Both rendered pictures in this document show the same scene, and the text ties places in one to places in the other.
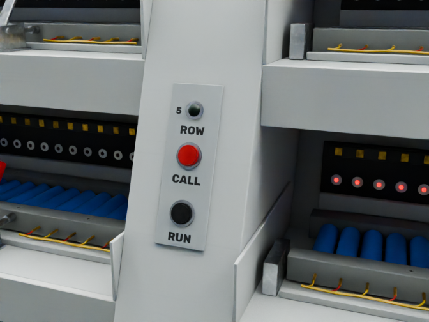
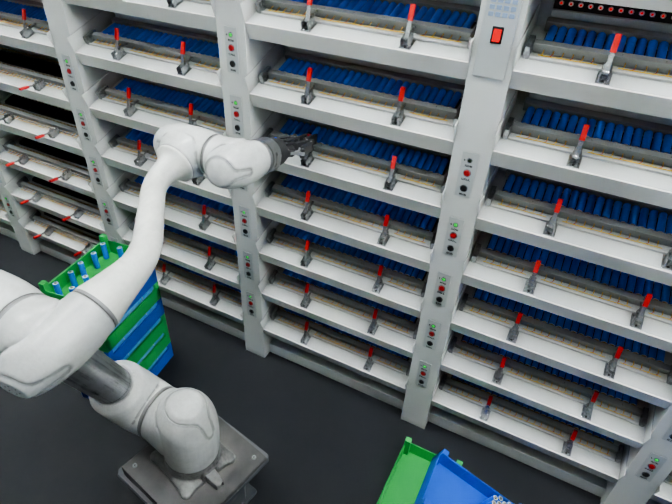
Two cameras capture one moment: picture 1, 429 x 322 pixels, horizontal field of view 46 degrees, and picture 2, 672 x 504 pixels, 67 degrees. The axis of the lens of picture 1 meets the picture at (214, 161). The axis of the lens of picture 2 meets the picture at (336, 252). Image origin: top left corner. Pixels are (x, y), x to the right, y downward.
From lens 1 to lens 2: 1.02 m
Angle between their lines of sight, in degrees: 38
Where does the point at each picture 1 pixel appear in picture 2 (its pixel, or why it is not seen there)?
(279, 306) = (490, 210)
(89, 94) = (433, 146)
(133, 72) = (449, 144)
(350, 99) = (517, 163)
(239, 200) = (481, 186)
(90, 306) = (433, 207)
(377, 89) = (525, 163)
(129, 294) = (445, 206)
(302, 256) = (499, 194)
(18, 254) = (403, 186)
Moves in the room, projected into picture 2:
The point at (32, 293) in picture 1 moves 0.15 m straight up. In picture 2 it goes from (413, 202) to (421, 151)
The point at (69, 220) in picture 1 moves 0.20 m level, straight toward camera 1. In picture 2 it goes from (418, 173) to (438, 212)
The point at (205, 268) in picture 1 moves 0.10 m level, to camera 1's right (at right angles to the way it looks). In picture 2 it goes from (469, 202) to (509, 207)
